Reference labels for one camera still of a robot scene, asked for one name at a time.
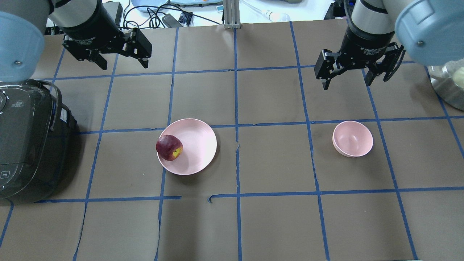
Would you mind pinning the light bulb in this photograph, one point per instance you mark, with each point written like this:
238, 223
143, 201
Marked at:
269, 14

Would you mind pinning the pink bowl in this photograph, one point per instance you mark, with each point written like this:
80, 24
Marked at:
352, 139

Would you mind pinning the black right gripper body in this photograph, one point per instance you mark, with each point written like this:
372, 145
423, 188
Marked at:
368, 43

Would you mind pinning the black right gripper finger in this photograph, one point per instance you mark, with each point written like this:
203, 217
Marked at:
392, 59
326, 67

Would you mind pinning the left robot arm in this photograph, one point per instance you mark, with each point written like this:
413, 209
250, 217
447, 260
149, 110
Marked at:
23, 27

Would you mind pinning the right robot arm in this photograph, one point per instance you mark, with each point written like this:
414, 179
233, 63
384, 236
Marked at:
380, 32

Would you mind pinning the white steamed bun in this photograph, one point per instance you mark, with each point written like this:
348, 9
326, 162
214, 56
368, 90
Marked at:
458, 77

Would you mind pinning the red apple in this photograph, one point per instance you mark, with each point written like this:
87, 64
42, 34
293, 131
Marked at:
169, 147

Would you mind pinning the dark grey rice cooker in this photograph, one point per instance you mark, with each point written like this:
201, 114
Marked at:
35, 129

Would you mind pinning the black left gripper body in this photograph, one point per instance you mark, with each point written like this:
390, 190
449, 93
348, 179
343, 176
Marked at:
90, 28

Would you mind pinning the blue plate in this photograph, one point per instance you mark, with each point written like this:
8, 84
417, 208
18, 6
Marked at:
143, 5

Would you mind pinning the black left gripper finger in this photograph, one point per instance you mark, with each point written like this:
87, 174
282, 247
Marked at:
96, 58
138, 46

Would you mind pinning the black power adapter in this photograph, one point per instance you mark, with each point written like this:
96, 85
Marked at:
170, 22

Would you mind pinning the aluminium frame post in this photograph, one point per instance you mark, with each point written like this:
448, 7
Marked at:
231, 14

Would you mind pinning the pink plate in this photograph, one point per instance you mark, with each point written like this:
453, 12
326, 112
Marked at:
199, 146

